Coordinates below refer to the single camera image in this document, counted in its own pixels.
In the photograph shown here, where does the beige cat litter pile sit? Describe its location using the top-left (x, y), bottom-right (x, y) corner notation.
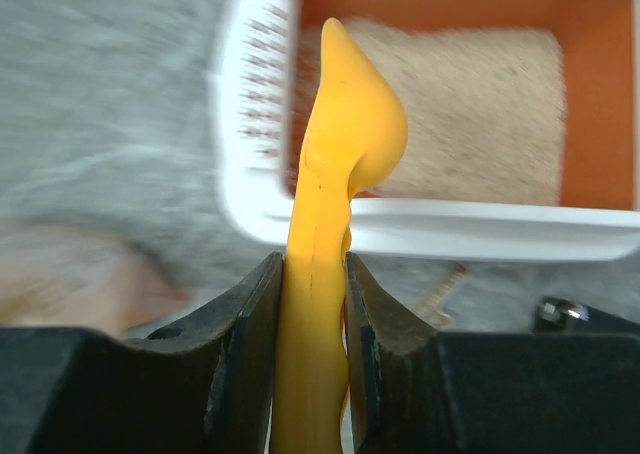
top-left (289, 16), bottom-right (569, 206)

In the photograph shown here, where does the pink cat litter bag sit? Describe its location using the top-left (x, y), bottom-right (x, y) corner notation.
top-left (1, 221), bottom-right (191, 337)

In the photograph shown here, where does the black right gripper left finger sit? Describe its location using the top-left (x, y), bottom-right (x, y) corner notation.
top-left (1, 252), bottom-right (283, 454)

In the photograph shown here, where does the white orange litter box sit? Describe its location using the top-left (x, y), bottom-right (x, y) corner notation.
top-left (210, 0), bottom-right (639, 262)

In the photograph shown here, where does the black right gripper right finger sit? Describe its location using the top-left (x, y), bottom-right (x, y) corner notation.
top-left (346, 254), bottom-right (639, 453)

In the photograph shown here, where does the yellow litter scoop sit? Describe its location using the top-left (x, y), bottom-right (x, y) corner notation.
top-left (270, 18), bottom-right (408, 454)

